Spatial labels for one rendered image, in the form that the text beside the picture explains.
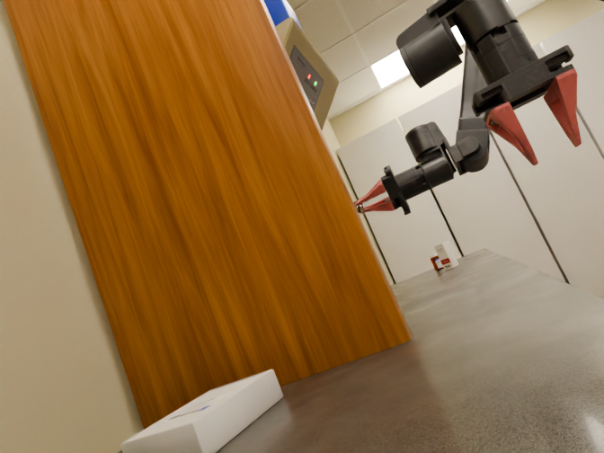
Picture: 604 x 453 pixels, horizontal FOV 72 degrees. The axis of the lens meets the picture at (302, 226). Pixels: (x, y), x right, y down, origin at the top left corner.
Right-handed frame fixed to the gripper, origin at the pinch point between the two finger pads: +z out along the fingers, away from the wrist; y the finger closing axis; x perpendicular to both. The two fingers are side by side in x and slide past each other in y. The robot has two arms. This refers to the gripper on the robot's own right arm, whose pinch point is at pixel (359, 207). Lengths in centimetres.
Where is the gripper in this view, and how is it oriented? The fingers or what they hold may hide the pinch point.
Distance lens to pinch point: 91.1
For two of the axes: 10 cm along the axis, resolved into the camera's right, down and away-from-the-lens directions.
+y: -4.6, -8.7, -1.5
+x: -1.8, 2.6, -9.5
